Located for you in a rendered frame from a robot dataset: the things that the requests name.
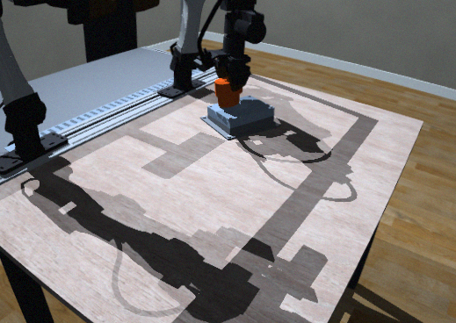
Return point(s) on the orange peg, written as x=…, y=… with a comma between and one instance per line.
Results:
x=226, y=97

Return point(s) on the light blue flat plate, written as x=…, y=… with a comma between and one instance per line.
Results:
x=240, y=116

